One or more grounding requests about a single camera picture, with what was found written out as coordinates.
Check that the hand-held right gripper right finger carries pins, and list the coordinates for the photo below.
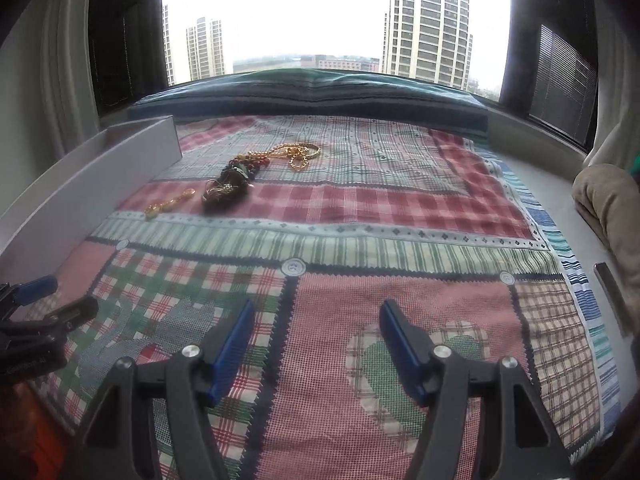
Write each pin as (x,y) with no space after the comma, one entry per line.
(400,347)

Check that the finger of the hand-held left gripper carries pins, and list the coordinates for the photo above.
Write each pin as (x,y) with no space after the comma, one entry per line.
(70,312)
(35,288)

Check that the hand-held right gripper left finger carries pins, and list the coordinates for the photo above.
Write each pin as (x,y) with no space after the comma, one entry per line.
(232,347)

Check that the grey jewelry tray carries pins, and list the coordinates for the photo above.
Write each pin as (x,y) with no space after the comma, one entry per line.
(75,180)

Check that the gold bangle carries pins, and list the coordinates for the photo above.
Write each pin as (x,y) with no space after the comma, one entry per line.
(315,152)

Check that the patchwork plaid blanket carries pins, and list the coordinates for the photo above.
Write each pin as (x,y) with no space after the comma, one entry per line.
(400,200)

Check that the pale curtain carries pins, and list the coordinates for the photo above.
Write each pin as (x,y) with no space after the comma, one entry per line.
(45,60)
(617,60)

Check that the beige cushion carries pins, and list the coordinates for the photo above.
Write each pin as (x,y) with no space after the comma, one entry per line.
(610,210)

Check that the folded dark green blanket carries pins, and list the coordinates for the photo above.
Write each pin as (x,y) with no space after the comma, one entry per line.
(310,95)

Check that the dark window panel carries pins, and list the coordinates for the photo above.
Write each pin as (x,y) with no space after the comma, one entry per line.
(125,35)

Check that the narrow apartment tower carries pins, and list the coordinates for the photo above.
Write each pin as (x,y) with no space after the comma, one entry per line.
(168,45)

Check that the low wide building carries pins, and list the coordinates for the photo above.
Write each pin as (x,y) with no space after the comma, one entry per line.
(340,64)

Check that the small apartment tower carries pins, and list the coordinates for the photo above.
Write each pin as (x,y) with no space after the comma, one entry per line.
(206,50)

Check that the grey window screen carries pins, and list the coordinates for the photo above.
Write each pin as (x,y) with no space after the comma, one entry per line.
(565,85)

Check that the tall apartment tower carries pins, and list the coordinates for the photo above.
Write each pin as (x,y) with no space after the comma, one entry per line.
(430,30)

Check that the window pane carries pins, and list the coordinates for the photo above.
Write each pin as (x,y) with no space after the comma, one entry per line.
(310,5)

